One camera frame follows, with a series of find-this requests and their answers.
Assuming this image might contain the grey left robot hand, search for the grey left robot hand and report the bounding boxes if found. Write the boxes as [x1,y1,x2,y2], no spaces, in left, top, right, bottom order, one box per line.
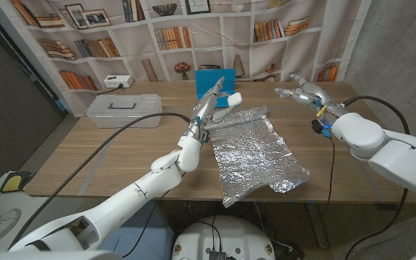
[187,76,243,140]

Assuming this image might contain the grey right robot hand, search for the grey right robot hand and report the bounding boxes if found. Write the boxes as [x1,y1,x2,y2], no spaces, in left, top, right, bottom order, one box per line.
[274,71,346,126]

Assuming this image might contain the white AirPods case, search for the white AirPods case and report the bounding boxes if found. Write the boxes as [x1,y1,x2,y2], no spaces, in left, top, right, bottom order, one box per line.
[227,92,243,108]

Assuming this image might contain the blue folded origami paper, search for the blue folded origami paper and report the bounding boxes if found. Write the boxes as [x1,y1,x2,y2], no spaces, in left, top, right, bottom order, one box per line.
[195,69,237,111]

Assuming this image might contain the aluminum foil sheet with roll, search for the aluminum foil sheet with roll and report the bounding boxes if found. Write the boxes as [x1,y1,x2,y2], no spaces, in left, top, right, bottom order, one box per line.
[198,105,313,209]

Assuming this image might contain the printed bookshelf backdrop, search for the printed bookshelf backdrop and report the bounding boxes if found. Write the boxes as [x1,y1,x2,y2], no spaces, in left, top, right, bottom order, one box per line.
[0,0,373,117]

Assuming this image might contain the clear plastic storage box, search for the clear plastic storage box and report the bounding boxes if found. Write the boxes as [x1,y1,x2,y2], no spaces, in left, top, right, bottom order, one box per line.
[86,93,163,129]

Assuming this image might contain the white power strip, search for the white power strip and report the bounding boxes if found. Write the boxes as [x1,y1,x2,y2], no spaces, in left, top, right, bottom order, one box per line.
[103,74,134,89]

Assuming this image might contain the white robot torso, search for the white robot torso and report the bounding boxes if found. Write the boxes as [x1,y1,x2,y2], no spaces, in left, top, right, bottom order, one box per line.
[171,215,277,260]

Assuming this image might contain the grey metal table leg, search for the grey metal table leg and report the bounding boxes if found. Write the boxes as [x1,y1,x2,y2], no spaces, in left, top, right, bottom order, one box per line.
[307,202,330,249]

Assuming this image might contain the dark perforated metal panel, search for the dark perforated metal panel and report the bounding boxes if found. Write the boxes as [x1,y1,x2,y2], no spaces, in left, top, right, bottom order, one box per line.
[0,6,68,189]

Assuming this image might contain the white floor platform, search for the white floor platform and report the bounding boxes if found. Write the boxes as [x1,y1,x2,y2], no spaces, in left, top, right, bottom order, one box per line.
[0,171,82,254]

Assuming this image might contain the yellow and black pedal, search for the yellow and black pedal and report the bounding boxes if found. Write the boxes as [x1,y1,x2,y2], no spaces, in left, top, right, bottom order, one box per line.
[0,170,32,194]

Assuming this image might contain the white sneaker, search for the white sneaker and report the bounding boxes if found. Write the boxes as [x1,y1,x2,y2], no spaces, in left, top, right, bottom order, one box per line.
[0,208,22,235]

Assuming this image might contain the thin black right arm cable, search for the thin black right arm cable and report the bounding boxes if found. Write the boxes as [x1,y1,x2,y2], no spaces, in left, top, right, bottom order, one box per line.
[325,136,336,209]

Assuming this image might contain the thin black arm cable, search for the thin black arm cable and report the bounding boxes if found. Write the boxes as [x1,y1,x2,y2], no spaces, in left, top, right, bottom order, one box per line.
[121,172,187,259]
[325,136,336,209]

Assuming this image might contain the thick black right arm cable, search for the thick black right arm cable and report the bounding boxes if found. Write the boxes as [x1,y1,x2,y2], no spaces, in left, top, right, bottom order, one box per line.
[343,95,411,260]

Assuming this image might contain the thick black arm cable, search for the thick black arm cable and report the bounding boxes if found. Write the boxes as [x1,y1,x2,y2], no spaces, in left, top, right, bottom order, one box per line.
[343,95,411,260]
[7,112,193,250]

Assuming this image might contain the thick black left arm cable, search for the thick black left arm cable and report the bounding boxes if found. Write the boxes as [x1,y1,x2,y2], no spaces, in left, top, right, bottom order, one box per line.
[7,112,193,250]

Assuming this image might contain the black power strip cord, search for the black power strip cord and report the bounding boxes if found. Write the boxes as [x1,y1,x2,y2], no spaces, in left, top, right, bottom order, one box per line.
[97,83,124,96]

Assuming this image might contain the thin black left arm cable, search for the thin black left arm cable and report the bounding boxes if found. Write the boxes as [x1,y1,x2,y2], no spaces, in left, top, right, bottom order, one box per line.
[121,172,187,259]

